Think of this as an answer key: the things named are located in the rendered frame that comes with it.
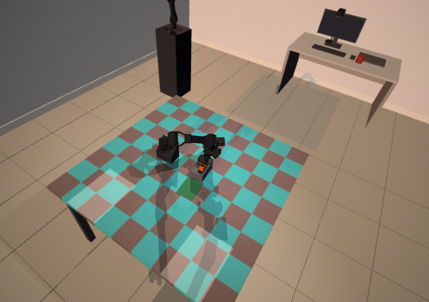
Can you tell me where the orange l-shaped part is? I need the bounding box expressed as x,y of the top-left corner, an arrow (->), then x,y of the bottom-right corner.
199,163 -> 208,171

